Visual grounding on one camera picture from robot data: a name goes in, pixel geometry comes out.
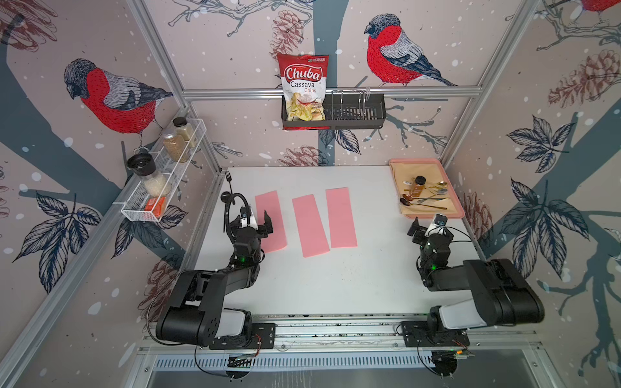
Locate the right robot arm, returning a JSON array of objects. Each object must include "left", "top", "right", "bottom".
[{"left": 401, "top": 213, "right": 545, "bottom": 347}]

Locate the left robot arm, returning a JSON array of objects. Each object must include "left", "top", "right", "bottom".
[{"left": 155, "top": 213, "right": 273, "bottom": 349}]

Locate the black spoon on tray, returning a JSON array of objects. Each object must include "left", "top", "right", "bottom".
[{"left": 399, "top": 198, "right": 447, "bottom": 210}]

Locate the small brown bottle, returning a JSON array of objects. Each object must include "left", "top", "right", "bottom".
[{"left": 410, "top": 176, "right": 426, "bottom": 198}]

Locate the black ladle spoon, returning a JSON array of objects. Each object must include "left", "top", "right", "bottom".
[{"left": 220, "top": 191, "right": 235, "bottom": 205}]

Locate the metal spoon on tray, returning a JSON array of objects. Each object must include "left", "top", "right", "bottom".
[{"left": 405, "top": 181, "right": 448, "bottom": 192}]

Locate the black fork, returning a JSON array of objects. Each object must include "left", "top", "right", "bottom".
[{"left": 225, "top": 170, "right": 234, "bottom": 194}]

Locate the small red packet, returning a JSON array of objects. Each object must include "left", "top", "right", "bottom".
[{"left": 144, "top": 197, "right": 166, "bottom": 218}]

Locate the spice jar silver lid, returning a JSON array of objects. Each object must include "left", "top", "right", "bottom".
[{"left": 162, "top": 129, "right": 189, "bottom": 163}]

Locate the spice jar dark lid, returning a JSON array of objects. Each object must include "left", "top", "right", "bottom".
[{"left": 172, "top": 116, "right": 197, "bottom": 148}]

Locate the black lid rice jar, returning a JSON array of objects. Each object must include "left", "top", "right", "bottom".
[{"left": 126, "top": 153, "right": 171, "bottom": 198}]

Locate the Chuba cassava chips bag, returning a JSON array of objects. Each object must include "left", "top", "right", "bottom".
[{"left": 277, "top": 53, "right": 329, "bottom": 130}]

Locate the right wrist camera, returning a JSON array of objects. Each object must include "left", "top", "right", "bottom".
[{"left": 425, "top": 213, "right": 448, "bottom": 237}]

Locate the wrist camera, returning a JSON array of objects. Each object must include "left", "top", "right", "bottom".
[
  {"left": 425, "top": 213, "right": 448, "bottom": 237},
  {"left": 240, "top": 206, "right": 258, "bottom": 230}
]

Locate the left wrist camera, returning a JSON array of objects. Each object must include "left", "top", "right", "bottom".
[{"left": 240, "top": 206, "right": 258, "bottom": 230}]

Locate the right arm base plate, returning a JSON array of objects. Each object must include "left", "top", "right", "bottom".
[{"left": 398, "top": 321, "right": 470, "bottom": 348}]

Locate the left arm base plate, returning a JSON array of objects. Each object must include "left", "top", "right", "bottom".
[{"left": 209, "top": 323, "right": 277, "bottom": 350}]

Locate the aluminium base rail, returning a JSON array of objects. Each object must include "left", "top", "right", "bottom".
[{"left": 137, "top": 312, "right": 539, "bottom": 355}]

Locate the clear acrylic wall shelf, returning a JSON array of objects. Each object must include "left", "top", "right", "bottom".
[{"left": 121, "top": 118, "right": 206, "bottom": 225}]

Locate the black wire wall basket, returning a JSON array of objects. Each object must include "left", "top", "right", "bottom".
[{"left": 281, "top": 90, "right": 387, "bottom": 130}]

